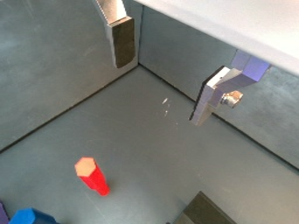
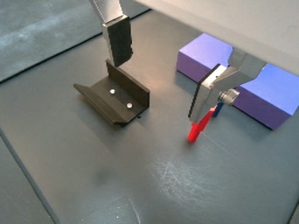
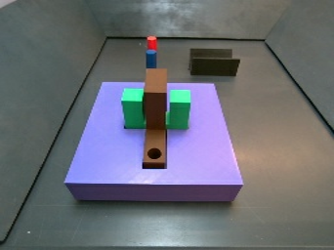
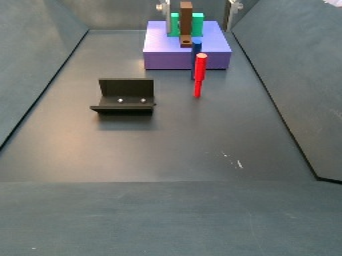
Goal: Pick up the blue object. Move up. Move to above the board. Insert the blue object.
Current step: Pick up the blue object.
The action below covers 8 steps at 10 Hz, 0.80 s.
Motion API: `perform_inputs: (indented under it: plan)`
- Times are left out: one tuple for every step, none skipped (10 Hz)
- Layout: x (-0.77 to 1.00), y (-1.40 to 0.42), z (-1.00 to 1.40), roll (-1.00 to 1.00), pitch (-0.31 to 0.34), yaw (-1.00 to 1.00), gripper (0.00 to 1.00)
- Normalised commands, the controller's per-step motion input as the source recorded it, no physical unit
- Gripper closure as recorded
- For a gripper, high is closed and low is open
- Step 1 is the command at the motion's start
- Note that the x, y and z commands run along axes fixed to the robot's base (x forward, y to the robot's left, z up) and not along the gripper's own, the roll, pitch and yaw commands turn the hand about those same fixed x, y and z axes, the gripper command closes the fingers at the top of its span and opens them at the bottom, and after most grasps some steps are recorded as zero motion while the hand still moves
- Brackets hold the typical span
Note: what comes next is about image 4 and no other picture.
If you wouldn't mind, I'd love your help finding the black angle bracket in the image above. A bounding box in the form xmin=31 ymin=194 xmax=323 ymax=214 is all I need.
xmin=90 ymin=78 xmax=156 ymax=114

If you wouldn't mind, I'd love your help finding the green block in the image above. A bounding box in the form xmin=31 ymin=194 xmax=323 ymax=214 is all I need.
xmin=168 ymin=12 xmax=205 ymax=37

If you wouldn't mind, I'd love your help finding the purple rectangular base block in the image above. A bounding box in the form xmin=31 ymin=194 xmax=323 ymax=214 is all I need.
xmin=144 ymin=21 xmax=233 ymax=70

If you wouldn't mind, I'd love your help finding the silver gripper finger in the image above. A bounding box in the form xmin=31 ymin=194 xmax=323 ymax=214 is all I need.
xmin=157 ymin=0 xmax=172 ymax=32
xmin=225 ymin=0 xmax=244 ymax=30

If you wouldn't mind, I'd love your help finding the blue hexagonal peg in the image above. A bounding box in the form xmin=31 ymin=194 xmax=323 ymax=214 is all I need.
xmin=192 ymin=39 xmax=202 ymax=80

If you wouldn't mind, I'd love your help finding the brown L-shaped socket board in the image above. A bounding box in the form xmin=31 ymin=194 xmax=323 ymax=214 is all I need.
xmin=180 ymin=1 xmax=193 ymax=48

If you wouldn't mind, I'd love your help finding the red hexagonal peg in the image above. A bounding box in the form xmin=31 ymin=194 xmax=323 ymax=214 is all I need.
xmin=194 ymin=53 xmax=208 ymax=98

